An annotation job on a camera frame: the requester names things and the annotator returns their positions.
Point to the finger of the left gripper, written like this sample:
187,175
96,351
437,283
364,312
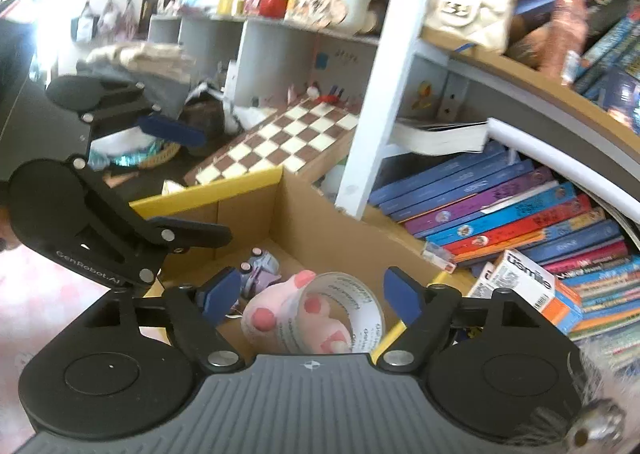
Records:
184,234
172,130

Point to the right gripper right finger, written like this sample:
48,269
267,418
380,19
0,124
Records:
427,313

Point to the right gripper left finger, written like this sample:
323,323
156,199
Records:
194,316

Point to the clear tape roll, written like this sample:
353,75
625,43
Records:
355,305

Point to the purple toy camera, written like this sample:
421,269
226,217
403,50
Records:
260,271

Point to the folded grey blanket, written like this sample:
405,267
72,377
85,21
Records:
165,60

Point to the upper orange white box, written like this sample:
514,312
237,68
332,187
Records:
540,288

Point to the yellow cardboard box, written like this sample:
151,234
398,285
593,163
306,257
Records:
284,215

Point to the brown white chessboard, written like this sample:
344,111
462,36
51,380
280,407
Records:
307,140

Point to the white lamp head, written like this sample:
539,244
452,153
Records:
568,167

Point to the cream quilted handbag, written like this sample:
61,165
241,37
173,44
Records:
485,23

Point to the copper glitter bottle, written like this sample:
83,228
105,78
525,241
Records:
566,39

